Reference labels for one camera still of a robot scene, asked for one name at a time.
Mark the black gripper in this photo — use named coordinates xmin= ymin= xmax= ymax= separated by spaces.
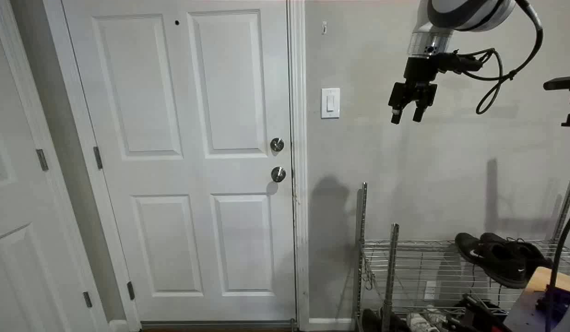
xmin=388 ymin=55 xmax=441 ymax=126

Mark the grey white shoe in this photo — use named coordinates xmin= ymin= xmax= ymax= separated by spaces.
xmin=406 ymin=304 xmax=451 ymax=332

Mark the dark shoe with laces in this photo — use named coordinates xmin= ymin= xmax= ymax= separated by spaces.
xmin=458 ymin=293 xmax=512 ymax=332

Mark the white wall light switch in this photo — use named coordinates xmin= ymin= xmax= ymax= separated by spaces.
xmin=322 ymin=87 xmax=342 ymax=120

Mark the black curved pole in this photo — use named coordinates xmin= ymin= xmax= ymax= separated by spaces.
xmin=545 ymin=201 xmax=570 ymax=332

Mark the white door with deadbolt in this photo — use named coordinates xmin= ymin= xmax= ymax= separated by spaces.
xmin=61 ymin=0 xmax=298 ymax=323

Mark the metal wire shelf rack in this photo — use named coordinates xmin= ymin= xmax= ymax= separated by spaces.
xmin=355 ymin=181 xmax=570 ymax=332

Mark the light wooden block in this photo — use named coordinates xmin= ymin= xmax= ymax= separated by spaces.
xmin=523 ymin=266 xmax=570 ymax=299

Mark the white panel closet door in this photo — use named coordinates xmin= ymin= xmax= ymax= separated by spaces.
xmin=0 ymin=0 xmax=106 ymax=332

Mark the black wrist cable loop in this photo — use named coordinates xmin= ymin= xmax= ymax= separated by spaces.
xmin=462 ymin=0 xmax=547 ymax=118

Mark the black camera on mount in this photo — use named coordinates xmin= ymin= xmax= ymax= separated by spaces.
xmin=543 ymin=74 xmax=570 ymax=129

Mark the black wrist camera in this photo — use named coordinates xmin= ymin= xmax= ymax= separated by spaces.
xmin=432 ymin=50 xmax=488 ymax=78

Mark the purple lit box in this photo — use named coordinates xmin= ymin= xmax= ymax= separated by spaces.
xmin=504 ymin=286 xmax=570 ymax=332

